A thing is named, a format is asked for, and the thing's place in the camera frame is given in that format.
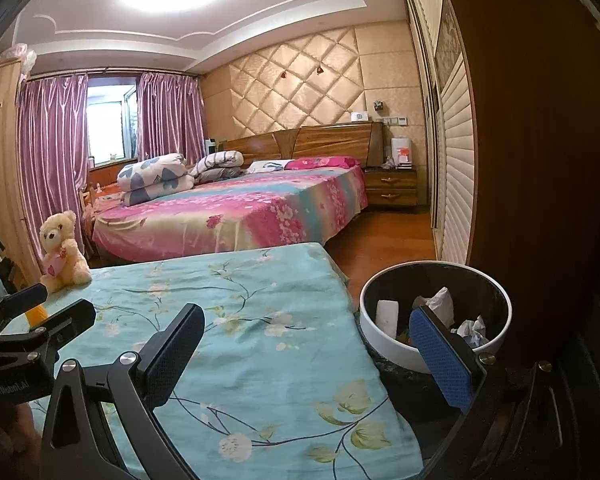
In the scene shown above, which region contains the grey striped folded quilt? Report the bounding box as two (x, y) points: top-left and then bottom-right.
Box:
(190, 150), (246, 183)

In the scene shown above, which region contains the wooden nightstand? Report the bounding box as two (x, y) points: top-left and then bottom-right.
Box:
(364, 167), (418, 208)

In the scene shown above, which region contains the wooden headboard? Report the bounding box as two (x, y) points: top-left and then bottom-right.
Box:
(222, 121), (386, 168)

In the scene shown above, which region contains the cream teddy bear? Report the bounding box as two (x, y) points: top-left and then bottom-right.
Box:
(39, 210), (93, 295)

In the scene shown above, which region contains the light blue floral tablecloth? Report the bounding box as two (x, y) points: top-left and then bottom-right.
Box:
(0, 242), (426, 480)

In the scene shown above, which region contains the blue heart folded quilt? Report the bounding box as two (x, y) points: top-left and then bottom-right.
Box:
(117, 154), (196, 206)

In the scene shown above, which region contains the pink pillow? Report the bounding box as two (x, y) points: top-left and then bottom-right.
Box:
(285, 156), (362, 171)

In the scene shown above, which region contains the white orange paper bag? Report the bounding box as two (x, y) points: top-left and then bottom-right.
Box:
(390, 137), (413, 168)

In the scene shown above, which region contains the louvred sliding wardrobe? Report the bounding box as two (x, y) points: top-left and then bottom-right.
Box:
(400, 0), (476, 266)

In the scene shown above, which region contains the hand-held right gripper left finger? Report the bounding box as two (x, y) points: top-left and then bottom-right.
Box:
(40, 303), (206, 480)

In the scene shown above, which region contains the dark wooden door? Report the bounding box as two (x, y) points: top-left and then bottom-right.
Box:
(440, 0), (600, 361)

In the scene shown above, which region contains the small wooden chair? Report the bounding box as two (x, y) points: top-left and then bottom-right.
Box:
(80, 185), (102, 256)

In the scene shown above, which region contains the window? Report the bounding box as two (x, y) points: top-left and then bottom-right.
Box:
(86, 85), (142, 166)

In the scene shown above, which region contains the bed with pink floral sheet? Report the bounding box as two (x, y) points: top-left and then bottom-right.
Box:
(91, 162), (371, 263)

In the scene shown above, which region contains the white pillow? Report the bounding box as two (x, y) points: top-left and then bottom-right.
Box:
(247, 158), (296, 173)

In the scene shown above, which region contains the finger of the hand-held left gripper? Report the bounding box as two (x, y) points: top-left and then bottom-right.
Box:
(39, 299), (97, 357)
(0, 283), (49, 328)

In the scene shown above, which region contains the white trash bin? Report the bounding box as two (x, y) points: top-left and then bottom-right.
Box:
(359, 261), (512, 375)

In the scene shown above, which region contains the white foam fruit net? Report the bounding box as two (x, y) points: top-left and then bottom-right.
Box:
(375, 300), (401, 338)

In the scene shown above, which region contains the person's left hand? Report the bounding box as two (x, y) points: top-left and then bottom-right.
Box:
(0, 401), (37, 480)

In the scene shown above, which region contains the clear plastic bag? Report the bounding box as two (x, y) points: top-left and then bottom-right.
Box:
(0, 45), (38, 78)

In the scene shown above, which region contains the narrow pink curtain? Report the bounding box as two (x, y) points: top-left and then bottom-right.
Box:
(136, 72), (206, 163)

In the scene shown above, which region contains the wide pink curtain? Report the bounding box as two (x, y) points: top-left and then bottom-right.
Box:
(17, 74), (91, 281)

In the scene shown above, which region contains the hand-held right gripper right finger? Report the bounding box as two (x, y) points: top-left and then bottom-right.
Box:
(408, 304), (574, 480)

